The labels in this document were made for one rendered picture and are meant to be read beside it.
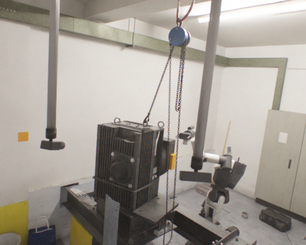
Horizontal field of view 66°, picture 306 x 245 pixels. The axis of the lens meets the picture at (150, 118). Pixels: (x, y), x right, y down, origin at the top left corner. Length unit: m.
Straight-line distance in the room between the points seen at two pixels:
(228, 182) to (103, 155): 1.31
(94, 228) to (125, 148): 1.10
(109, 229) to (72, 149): 1.29
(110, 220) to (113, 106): 1.66
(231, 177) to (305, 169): 2.08
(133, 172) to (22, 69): 1.53
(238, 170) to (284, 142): 2.01
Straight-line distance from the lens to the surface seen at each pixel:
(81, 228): 3.01
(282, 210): 4.98
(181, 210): 2.88
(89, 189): 3.18
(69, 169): 3.24
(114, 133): 2.22
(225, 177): 2.67
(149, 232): 2.45
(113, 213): 2.15
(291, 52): 4.84
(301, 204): 4.73
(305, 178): 4.59
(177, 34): 2.01
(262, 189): 4.88
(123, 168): 2.11
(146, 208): 2.35
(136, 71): 3.54
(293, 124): 4.51
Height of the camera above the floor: 2.05
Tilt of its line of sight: 9 degrees down
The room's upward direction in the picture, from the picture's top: 5 degrees clockwise
